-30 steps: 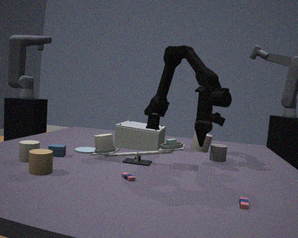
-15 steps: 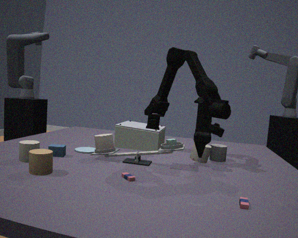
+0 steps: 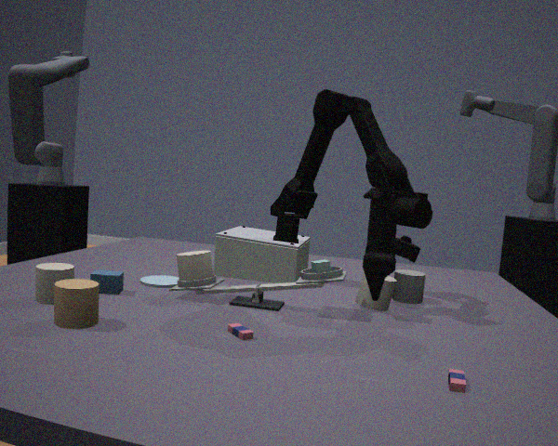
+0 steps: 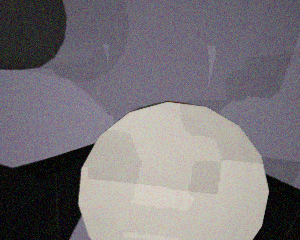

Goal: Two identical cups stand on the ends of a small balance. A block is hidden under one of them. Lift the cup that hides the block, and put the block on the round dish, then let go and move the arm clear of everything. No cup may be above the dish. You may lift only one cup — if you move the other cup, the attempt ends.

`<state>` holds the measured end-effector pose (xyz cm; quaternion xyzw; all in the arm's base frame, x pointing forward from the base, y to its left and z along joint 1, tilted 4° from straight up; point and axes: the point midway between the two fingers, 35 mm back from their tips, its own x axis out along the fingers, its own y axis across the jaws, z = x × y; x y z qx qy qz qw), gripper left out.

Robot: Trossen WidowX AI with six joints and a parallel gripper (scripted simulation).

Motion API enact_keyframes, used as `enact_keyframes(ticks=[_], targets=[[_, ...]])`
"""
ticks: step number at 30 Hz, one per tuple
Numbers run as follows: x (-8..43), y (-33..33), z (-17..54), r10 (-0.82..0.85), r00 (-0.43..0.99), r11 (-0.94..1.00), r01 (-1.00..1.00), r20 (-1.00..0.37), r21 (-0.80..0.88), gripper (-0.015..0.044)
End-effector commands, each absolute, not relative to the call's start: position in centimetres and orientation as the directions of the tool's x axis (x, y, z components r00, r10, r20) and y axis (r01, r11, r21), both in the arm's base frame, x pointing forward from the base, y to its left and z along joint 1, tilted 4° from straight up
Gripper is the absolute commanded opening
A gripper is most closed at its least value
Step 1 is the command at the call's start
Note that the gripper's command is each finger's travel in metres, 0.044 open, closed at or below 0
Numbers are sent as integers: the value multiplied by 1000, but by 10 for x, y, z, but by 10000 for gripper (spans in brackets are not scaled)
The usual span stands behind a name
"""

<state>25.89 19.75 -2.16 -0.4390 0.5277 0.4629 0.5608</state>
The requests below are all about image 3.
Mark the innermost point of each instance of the olive-brown cylinder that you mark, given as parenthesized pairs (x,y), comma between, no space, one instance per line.
(76,303)

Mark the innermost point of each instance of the pale teal cube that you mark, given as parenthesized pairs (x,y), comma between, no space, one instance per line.
(321,266)

